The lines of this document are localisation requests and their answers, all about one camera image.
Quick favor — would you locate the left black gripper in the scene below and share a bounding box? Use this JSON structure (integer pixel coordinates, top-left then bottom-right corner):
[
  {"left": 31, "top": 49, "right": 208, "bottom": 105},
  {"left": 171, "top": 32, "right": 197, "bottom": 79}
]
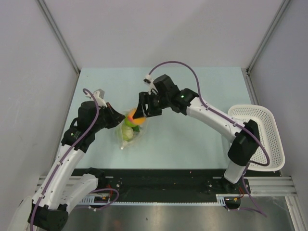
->
[{"left": 91, "top": 102, "right": 125, "bottom": 132}]

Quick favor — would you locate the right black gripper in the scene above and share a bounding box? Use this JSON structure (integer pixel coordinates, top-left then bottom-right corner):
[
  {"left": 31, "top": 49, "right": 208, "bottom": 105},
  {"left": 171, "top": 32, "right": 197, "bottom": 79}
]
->
[{"left": 135, "top": 91, "right": 170, "bottom": 118}]

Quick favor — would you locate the orange fake fruit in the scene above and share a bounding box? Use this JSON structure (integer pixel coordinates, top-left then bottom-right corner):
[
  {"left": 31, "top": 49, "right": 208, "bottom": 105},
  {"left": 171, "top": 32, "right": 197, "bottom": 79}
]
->
[{"left": 127, "top": 108, "right": 146, "bottom": 126}]

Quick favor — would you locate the dark green fake pepper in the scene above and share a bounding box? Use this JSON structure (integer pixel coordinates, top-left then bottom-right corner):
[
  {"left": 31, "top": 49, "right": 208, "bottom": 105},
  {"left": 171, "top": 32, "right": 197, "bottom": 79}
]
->
[{"left": 132, "top": 126, "right": 141, "bottom": 132}]

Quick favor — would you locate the clear polka dot zip bag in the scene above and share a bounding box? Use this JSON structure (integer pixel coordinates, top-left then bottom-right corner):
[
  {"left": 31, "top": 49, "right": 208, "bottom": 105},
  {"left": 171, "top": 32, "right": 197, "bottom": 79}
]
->
[{"left": 115, "top": 108, "right": 147, "bottom": 150}]

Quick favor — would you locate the green fake apple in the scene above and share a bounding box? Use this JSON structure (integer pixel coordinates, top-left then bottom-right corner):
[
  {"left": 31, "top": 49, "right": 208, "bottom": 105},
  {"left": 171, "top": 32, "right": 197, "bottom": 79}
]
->
[{"left": 124, "top": 118, "right": 136, "bottom": 128}]

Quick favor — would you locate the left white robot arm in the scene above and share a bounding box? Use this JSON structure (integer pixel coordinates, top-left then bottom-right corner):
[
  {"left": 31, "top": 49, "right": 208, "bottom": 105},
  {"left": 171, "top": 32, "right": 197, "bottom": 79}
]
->
[{"left": 27, "top": 101, "right": 125, "bottom": 231}]

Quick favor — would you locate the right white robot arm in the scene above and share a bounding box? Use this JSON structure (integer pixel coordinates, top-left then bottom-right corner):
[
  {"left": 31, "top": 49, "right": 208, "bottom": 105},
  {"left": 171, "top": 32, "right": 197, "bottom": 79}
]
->
[{"left": 132, "top": 75, "right": 260, "bottom": 193}]

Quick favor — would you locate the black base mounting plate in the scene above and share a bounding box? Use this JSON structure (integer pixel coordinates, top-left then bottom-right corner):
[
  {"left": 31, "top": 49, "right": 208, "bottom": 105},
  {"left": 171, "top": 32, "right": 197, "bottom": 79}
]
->
[{"left": 64, "top": 168, "right": 251, "bottom": 210}]

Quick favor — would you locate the white perforated plastic basket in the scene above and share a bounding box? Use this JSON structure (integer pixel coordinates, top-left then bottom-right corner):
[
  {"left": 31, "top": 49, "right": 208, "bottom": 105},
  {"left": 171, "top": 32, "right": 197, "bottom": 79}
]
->
[{"left": 228, "top": 104, "right": 285, "bottom": 172}]

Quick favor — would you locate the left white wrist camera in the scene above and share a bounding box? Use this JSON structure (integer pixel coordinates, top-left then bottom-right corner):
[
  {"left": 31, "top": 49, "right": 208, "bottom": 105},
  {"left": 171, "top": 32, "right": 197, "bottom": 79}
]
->
[{"left": 85, "top": 89, "right": 107, "bottom": 108}]

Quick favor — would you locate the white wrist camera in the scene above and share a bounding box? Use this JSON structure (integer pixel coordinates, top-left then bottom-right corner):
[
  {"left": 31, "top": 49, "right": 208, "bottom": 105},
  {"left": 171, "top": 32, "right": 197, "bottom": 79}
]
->
[
  {"left": 143, "top": 74, "right": 157, "bottom": 94},
  {"left": 85, "top": 89, "right": 107, "bottom": 108}
]

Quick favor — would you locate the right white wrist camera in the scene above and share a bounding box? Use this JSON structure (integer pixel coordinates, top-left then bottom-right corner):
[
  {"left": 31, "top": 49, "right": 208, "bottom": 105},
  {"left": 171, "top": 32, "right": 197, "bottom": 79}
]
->
[{"left": 143, "top": 74, "right": 157, "bottom": 94}]

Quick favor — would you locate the right aluminium corner post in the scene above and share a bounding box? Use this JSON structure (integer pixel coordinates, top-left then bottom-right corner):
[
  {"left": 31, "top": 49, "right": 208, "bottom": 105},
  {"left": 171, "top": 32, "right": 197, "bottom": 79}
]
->
[{"left": 246, "top": 0, "right": 292, "bottom": 73}]

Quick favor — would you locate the aluminium corner post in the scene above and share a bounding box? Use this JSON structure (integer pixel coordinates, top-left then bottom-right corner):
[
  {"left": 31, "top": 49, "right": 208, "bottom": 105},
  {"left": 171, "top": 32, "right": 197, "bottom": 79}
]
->
[
  {"left": 35, "top": 0, "right": 81, "bottom": 75},
  {"left": 246, "top": 0, "right": 292, "bottom": 73}
]

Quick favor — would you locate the white slotted cable duct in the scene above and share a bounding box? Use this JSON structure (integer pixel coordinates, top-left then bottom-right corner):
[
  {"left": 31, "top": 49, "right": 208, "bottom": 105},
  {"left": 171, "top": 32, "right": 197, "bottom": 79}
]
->
[{"left": 78, "top": 194, "right": 240, "bottom": 210}]

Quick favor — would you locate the left aluminium corner post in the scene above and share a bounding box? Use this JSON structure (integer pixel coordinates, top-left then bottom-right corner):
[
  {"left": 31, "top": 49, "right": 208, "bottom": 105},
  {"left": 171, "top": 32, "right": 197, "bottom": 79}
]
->
[{"left": 35, "top": 0, "right": 81, "bottom": 75}]

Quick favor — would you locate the aluminium frame rail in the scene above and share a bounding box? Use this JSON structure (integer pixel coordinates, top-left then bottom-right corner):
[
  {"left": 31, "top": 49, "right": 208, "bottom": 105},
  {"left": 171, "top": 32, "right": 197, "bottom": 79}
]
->
[{"left": 36, "top": 175, "right": 295, "bottom": 197}]

